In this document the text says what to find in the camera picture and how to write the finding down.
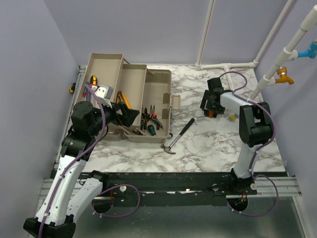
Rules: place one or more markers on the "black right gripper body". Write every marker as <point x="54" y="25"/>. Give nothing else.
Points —
<point x="216" y="109"/>

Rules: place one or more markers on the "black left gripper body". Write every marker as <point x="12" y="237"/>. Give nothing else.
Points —
<point x="110" y="115"/>

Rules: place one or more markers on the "yellow utility knife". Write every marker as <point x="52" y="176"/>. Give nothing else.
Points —
<point x="121" y="97"/>

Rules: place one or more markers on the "orange screwdriver bit set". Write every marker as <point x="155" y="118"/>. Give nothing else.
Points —
<point x="211" y="114"/>

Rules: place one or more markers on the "orange black pliers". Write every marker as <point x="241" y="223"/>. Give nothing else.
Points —
<point x="154" y="117"/>

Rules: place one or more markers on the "green handle screwdriver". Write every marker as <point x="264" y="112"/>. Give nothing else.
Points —
<point x="151" y="130"/>

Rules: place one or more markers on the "beige plastic tool box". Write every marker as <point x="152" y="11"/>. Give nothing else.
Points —
<point x="142" y="87"/>

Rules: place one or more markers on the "black yellow screwdriver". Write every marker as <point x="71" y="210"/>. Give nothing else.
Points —
<point x="93" y="80"/>

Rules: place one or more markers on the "red blue handle screwdriver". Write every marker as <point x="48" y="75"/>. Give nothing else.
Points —
<point x="87" y="94"/>

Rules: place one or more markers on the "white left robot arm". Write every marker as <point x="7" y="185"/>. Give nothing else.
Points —
<point x="60" y="211"/>

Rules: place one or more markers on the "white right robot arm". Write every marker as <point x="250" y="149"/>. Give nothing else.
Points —
<point x="256" y="128"/>

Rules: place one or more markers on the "yellow plastic faucet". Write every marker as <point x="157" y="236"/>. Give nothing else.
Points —
<point x="283" y="77"/>

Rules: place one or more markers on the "blue plastic faucet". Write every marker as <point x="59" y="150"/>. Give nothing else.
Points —
<point x="311" y="52"/>

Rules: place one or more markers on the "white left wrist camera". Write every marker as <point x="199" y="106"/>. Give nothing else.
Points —
<point x="103" y="93"/>

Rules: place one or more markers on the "black yellow tool on rail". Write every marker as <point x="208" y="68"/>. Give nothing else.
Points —
<point x="72" y="88"/>

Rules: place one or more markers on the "black handle claw hammer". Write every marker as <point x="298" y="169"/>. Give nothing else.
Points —
<point x="167" y="149"/>

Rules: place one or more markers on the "black metal base frame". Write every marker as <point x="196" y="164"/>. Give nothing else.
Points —
<point x="175" y="189"/>

